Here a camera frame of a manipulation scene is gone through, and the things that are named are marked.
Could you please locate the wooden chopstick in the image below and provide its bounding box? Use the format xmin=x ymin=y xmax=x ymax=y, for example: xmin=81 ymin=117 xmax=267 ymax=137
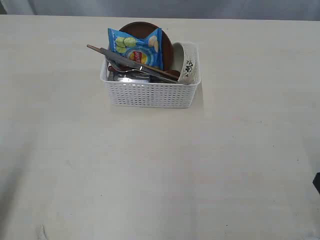
xmin=87 ymin=44 xmax=179 ymax=80

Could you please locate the silver table knife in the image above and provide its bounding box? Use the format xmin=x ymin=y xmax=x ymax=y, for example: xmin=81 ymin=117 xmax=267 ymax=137
xmin=100 ymin=47 xmax=179 ymax=82

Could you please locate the silver fork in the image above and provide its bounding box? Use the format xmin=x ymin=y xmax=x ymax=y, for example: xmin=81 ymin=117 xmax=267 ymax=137
xmin=106 ymin=59 xmax=141 ymax=73

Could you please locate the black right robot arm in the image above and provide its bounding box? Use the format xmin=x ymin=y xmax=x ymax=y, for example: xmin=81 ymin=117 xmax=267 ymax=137
xmin=312 ymin=172 xmax=320 ymax=194

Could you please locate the white perforated plastic basket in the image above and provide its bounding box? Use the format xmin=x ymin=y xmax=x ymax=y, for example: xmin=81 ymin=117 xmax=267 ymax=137
xmin=100 ymin=54 xmax=201 ymax=108

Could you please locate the dark red wooden spoon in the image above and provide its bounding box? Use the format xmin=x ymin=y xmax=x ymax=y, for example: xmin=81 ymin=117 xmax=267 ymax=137
xmin=107 ymin=66 xmax=181 ymax=78

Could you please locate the white floral ceramic bowl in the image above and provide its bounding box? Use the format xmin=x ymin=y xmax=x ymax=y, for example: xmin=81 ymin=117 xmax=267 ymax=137
xmin=171 ymin=42 xmax=200 ymax=85

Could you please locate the blue chips bag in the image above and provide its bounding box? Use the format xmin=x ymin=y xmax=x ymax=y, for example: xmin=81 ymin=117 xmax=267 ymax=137
xmin=107 ymin=28 xmax=164 ymax=70

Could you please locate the brown round plate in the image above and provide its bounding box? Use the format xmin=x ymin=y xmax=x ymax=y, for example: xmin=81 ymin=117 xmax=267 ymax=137
xmin=119 ymin=21 xmax=174 ymax=71

